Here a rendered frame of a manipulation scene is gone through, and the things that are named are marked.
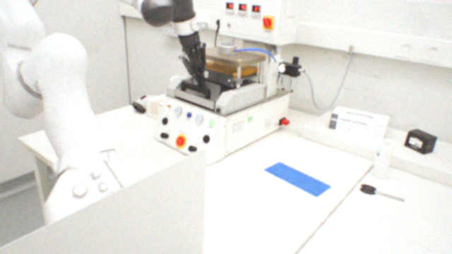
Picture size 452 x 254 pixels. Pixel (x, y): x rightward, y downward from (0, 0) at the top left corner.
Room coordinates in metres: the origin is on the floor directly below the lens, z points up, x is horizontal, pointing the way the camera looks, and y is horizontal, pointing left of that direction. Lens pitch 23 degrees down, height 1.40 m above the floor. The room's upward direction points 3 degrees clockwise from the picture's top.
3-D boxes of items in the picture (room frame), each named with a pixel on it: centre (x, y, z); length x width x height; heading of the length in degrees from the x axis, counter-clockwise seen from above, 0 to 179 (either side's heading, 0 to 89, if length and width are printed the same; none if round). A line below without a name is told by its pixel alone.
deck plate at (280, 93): (1.46, -0.02, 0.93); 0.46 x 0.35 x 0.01; 140
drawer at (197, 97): (1.40, 0.03, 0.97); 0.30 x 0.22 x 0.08; 140
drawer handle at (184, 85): (1.30, 0.12, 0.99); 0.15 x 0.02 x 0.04; 50
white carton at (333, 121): (1.43, -0.60, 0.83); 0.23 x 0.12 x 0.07; 62
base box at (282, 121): (1.42, -0.01, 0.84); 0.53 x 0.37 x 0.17; 140
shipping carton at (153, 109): (1.61, 0.28, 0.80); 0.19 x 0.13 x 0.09; 142
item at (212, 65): (1.43, -0.01, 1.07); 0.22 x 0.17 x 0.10; 50
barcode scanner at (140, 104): (1.69, 0.39, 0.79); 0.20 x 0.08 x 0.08; 142
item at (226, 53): (1.45, -0.04, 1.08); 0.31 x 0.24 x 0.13; 50
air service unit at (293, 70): (1.39, -0.26, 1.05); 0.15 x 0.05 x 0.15; 50
